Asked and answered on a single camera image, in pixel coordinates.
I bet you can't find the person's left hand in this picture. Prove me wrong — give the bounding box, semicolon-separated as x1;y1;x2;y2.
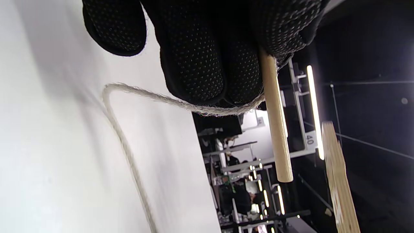
82;0;330;107

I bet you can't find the white rope with wooden needle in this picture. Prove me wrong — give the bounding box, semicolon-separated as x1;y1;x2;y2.
102;48;294;233

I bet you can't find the wooden crocodile lacing toy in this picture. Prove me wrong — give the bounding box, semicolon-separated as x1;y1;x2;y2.
322;121;361;233

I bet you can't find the black monitor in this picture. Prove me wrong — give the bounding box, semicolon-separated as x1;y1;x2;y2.
192;112;244;137

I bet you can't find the long white ceiling light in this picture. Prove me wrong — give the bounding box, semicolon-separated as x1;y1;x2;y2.
306;65;325;160

